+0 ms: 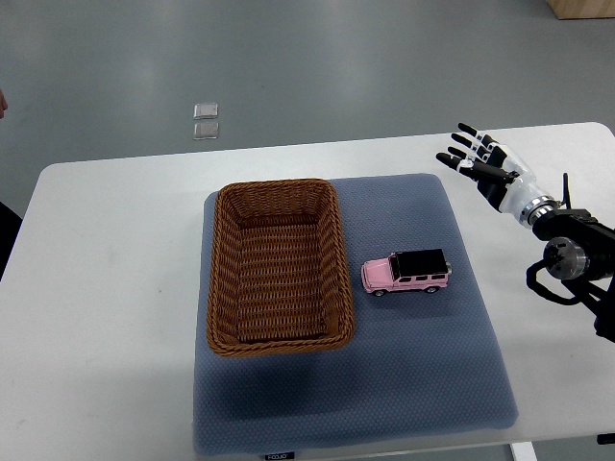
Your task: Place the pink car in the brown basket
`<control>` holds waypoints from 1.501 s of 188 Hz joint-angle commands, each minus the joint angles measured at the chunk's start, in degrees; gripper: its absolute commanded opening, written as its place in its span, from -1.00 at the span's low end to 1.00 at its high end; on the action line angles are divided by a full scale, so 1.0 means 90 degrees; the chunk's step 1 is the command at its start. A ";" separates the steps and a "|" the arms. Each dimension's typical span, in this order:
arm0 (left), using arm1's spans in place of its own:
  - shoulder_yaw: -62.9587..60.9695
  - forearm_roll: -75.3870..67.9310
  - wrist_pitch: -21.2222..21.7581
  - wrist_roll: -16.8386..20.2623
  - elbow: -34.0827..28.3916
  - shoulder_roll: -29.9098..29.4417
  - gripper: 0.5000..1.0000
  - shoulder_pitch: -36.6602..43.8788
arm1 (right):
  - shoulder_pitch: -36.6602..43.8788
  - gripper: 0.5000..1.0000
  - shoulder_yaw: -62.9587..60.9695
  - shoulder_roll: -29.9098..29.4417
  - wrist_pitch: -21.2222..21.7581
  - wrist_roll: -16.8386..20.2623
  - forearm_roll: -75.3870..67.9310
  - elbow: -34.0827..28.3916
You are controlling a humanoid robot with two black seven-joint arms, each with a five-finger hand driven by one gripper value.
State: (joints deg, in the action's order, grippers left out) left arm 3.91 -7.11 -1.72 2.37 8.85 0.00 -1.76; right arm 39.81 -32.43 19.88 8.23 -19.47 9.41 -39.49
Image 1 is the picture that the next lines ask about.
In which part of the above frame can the white table leg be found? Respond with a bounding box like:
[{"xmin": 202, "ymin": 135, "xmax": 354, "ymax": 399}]
[{"xmin": 509, "ymin": 442, "xmax": 537, "ymax": 461}]

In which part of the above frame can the blue grey fabric mat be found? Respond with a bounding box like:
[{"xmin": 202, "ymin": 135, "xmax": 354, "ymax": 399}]
[{"xmin": 193, "ymin": 174, "xmax": 518, "ymax": 456}]

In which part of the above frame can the brown wicker basket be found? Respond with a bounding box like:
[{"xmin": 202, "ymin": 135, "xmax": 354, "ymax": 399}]
[{"xmin": 207, "ymin": 179, "xmax": 356, "ymax": 358}]

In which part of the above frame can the person skin at left edge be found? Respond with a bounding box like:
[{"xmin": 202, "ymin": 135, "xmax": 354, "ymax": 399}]
[{"xmin": 0, "ymin": 89, "xmax": 9, "ymax": 119}]

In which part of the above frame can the upper clear floor plate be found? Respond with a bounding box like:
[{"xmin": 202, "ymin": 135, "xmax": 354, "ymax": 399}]
[{"xmin": 193, "ymin": 102, "xmax": 219, "ymax": 120}]

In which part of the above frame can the wooden box corner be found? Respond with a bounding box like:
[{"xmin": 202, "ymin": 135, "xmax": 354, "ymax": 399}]
[{"xmin": 547, "ymin": 0, "xmax": 615, "ymax": 20}]

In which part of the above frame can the pink toy car black roof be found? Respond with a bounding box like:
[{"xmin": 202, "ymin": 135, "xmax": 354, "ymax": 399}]
[{"xmin": 360, "ymin": 249, "xmax": 452, "ymax": 297}]

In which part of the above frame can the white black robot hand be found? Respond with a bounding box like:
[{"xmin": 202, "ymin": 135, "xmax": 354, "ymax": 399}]
[{"xmin": 436, "ymin": 123, "xmax": 557, "ymax": 228}]

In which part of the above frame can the clear floor plate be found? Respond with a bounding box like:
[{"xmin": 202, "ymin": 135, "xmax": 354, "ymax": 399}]
[
  {"xmin": 193, "ymin": 102, "xmax": 219, "ymax": 120},
  {"xmin": 193, "ymin": 122, "xmax": 219, "ymax": 140}
]

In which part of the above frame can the lower clear floor plate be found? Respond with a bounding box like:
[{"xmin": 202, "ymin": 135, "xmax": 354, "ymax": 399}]
[{"xmin": 193, "ymin": 122, "xmax": 219, "ymax": 140}]

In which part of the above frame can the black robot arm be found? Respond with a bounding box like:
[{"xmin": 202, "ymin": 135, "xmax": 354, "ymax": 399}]
[{"xmin": 526, "ymin": 205, "xmax": 614, "ymax": 342}]

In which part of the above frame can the dark object at left edge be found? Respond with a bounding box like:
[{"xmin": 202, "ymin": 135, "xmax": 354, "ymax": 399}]
[{"xmin": 0, "ymin": 203, "xmax": 22, "ymax": 278}]

